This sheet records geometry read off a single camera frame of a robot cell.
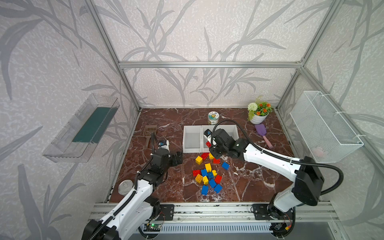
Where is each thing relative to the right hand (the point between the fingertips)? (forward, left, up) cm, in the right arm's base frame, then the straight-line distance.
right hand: (212, 145), depth 83 cm
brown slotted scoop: (+21, +45, -14) cm, 51 cm away
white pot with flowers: (+27, -33, -2) cm, 43 cm away
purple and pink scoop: (+21, -38, -15) cm, 46 cm away
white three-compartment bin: (+8, +10, -9) cm, 16 cm away
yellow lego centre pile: (-8, +2, -11) cm, 14 cm away
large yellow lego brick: (-14, +7, -11) cm, 20 cm away
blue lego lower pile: (-16, 0, -13) cm, 21 cm away
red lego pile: (-11, +10, -11) cm, 18 cm away
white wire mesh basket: (-8, -48, +19) cm, 52 cm away
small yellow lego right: (-10, -2, -13) cm, 17 cm away
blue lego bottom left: (-20, +4, -13) cm, 24 cm away
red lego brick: (-3, -4, -13) cm, 14 cm away
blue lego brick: (-6, -9, -14) cm, 18 cm away
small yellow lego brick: (-16, +4, -10) cm, 19 cm away
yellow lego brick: (-4, +8, -10) cm, 13 cm away
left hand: (-3, +20, -3) cm, 21 cm away
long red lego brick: (-1, +4, -11) cm, 12 cm away
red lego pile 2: (-14, -3, -13) cm, 20 cm away
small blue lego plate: (-12, +1, -12) cm, 17 cm away
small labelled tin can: (+26, -2, -6) cm, 27 cm away
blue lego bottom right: (-19, -3, -13) cm, 23 cm away
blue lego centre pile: (-11, +5, -12) cm, 17 cm away
